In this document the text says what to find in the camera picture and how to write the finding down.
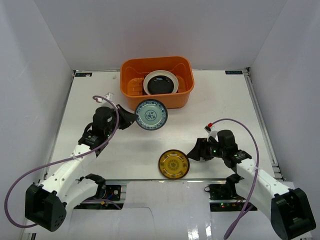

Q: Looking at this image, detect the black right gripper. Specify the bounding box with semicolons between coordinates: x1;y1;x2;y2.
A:
186;138;226;162

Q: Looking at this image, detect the right blue table label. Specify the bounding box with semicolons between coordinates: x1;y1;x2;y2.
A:
225;70;243;75

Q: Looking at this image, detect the blue white patterned plate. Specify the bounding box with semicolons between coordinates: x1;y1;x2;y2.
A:
134;99;169;131

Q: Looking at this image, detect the yellow brown patterned plate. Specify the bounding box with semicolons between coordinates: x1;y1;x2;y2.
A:
158;149;191;180

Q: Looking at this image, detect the blue table label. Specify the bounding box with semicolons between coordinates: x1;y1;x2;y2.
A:
225;70;243;75
74;72;92;77

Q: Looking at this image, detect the glossy black round plate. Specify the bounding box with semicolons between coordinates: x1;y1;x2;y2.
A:
146;75;175;95

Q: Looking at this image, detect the cream white round plate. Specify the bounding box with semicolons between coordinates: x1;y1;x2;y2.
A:
143;70;179;95

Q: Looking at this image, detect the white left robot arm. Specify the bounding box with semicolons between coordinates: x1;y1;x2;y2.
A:
25;104;138;232

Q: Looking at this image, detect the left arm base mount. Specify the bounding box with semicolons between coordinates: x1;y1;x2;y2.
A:
76;185;124;210

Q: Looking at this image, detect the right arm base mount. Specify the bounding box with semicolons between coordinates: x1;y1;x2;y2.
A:
204;183;245;212

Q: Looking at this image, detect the left blue table label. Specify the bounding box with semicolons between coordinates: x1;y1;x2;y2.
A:
74;72;92;77

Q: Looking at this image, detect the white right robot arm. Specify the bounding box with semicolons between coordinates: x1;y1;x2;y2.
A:
187;130;316;240

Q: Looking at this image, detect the orange plastic bin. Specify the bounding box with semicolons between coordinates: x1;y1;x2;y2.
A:
120;55;196;111

